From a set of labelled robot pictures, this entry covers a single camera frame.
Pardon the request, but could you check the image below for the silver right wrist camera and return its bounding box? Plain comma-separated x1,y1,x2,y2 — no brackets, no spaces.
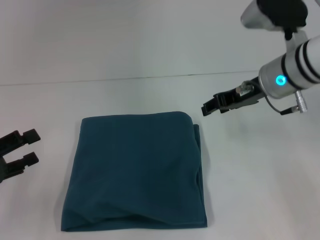
240,0,311,41

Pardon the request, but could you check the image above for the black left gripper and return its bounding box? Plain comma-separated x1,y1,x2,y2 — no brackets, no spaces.
0,128,42,185

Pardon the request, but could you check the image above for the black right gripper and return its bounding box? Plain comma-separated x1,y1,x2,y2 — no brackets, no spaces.
200,76,265,117

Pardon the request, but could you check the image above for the teal FREE print t-shirt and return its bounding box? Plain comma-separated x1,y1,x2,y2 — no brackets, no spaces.
60,111,209,225

